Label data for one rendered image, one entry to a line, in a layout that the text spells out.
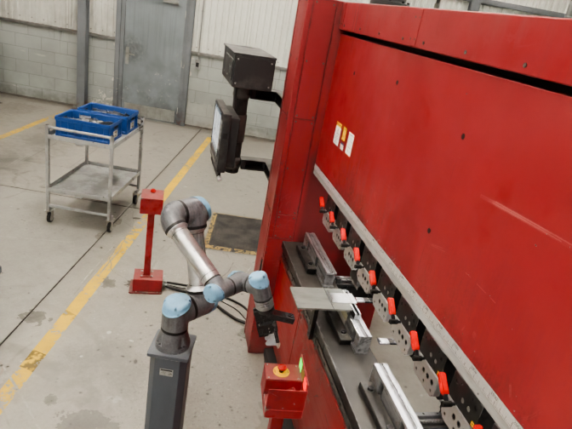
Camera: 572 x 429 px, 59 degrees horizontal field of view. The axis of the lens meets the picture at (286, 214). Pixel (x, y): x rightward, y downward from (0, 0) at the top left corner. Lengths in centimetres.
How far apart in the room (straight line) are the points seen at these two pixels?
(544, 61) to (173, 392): 191
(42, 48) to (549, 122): 927
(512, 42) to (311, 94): 161
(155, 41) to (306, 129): 652
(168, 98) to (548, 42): 828
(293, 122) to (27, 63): 771
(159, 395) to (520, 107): 185
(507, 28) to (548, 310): 73
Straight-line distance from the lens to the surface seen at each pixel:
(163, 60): 925
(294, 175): 303
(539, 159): 136
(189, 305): 222
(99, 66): 966
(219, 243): 499
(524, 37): 147
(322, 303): 237
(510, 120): 147
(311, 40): 289
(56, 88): 1004
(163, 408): 249
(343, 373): 221
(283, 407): 222
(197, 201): 220
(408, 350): 185
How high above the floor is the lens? 221
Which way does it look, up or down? 22 degrees down
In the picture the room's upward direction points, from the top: 10 degrees clockwise
